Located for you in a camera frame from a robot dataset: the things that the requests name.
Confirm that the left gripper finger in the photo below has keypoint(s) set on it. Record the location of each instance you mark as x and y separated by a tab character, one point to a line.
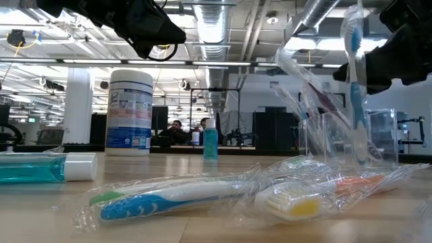
152	30

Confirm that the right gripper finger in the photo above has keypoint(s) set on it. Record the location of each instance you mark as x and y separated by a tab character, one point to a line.
376	71

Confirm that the dark red toothbrush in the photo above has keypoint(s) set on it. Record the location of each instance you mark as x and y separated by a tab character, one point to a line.
325	101

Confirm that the teal mouthwash bottle white cap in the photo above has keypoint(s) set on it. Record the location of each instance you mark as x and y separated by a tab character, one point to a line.
210	141
33	168

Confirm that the orange yellow toothbrush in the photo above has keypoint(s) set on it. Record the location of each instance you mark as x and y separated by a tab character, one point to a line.
305	207

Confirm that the background black robot arm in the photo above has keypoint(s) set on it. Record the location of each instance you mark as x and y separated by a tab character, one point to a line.
241	136

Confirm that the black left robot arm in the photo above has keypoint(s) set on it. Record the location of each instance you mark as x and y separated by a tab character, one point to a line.
57	6

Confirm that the long LED light bar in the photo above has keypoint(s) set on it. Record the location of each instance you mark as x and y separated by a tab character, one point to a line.
91	61

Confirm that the clear acrylic organizer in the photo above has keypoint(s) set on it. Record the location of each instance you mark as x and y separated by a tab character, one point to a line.
381	135

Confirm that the white disinfecting wipes canister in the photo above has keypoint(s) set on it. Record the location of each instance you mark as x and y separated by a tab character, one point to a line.
130	111

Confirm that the black monitor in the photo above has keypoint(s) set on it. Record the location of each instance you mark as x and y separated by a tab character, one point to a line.
159	118
4	114

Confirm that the white round column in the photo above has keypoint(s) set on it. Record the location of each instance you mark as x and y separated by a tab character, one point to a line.
77	104

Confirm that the black ceiling device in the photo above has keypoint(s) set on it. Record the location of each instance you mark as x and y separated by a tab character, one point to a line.
15	38

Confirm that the black partition panel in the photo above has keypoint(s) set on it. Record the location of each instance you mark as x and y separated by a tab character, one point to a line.
98	130

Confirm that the round ceiling sensor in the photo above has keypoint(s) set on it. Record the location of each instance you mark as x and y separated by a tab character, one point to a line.
272	18

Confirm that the small white bottle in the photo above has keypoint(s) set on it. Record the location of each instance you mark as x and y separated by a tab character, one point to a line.
196	138

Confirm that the black cabinet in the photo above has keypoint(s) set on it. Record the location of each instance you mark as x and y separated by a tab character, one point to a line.
273	131

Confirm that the silver ventilation duct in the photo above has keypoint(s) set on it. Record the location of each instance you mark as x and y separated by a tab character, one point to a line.
317	13
212	30

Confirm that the black aluminium table frame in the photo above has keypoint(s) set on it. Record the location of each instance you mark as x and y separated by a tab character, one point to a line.
84	147

